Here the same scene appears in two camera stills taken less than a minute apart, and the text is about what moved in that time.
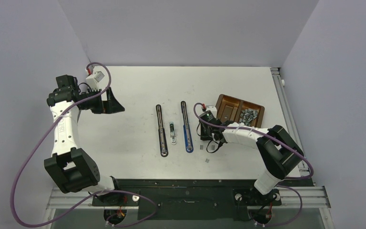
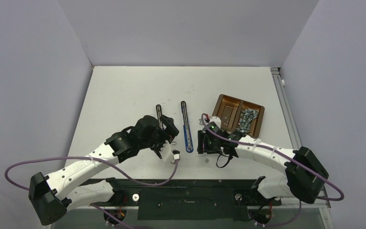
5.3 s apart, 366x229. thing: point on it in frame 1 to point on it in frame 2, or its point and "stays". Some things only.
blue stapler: [189, 147] stays
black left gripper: [110, 106] to [169, 132]
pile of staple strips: [247, 116] stays
